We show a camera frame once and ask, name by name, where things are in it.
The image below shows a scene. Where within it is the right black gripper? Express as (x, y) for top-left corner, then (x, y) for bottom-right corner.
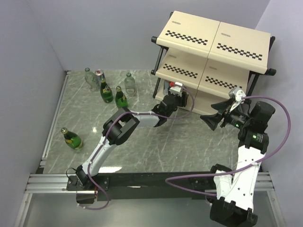
(200, 98), (252, 130)

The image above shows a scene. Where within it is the Red Bull can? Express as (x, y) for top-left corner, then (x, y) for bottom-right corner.
(163, 80), (170, 96)

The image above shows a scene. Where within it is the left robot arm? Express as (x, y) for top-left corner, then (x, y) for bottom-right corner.
(68, 91), (188, 190)

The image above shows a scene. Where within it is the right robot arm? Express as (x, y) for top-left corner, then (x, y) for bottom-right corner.
(200, 99), (276, 227)

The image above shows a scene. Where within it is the beige checkered shelf rack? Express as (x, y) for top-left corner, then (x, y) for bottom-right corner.
(151, 11), (276, 114)

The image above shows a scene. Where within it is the clear glass bottle middle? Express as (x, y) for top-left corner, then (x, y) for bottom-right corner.
(125, 72), (136, 96)

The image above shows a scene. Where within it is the clear glass bottle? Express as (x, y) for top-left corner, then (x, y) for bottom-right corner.
(84, 68), (100, 91)
(125, 72), (136, 96)

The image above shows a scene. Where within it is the green Perrier bottle front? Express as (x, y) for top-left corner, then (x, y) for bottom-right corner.
(115, 86), (128, 108)

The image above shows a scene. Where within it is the green Perrier bottle tall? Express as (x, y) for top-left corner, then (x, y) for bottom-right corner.
(100, 79), (113, 103)

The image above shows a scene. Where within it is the silver can red tab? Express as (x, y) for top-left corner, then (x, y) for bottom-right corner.
(95, 69), (105, 84)

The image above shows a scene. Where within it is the clear glass bottle far left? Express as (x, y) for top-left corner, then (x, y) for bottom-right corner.
(84, 68), (100, 91)

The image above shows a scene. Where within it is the black base beam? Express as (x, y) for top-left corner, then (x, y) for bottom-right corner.
(66, 172), (207, 204)

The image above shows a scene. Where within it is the green bottle near left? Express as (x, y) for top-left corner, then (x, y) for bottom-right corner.
(61, 127), (83, 150)

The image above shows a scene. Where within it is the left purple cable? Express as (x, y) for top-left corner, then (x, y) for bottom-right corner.
(79, 85), (195, 211)

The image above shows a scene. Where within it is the purple cable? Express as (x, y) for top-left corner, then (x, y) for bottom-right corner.
(165, 95), (292, 197)
(79, 85), (195, 211)

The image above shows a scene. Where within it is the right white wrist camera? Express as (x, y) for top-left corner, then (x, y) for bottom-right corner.
(228, 87), (246, 112)

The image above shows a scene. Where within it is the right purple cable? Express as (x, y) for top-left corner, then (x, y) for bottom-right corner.
(165, 95), (292, 197)

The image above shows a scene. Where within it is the aluminium frame rail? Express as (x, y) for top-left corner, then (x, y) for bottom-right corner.
(14, 70), (71, 227)

